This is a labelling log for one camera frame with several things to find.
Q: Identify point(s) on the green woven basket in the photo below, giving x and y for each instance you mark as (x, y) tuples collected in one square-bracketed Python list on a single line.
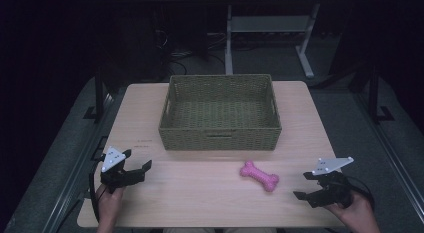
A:
[(220, 116)]

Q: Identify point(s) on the grey aluminium rail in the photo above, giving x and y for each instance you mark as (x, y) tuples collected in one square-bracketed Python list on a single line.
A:
[(78, 166), (390, 153)]

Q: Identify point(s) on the pink bone toy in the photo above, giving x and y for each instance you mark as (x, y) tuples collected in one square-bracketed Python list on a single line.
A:
[(260, 176)]

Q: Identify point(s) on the person's left hand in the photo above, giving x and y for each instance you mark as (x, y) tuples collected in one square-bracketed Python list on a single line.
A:
[(108, 206)]

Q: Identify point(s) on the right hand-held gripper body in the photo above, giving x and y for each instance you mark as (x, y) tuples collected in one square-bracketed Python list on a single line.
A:
[(335, 189)]

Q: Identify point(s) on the white metal desk frame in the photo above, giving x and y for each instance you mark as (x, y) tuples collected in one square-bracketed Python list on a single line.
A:
[(266, 24)]

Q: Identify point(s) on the person's right hand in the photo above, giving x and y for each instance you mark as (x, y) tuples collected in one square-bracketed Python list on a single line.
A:
[(358, 216)]

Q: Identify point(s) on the black metal post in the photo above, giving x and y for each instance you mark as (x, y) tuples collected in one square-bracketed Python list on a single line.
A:
[(373, 96), (99, 96)]

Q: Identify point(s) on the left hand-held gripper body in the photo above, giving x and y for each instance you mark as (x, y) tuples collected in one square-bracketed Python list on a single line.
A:
[(113, 178)]

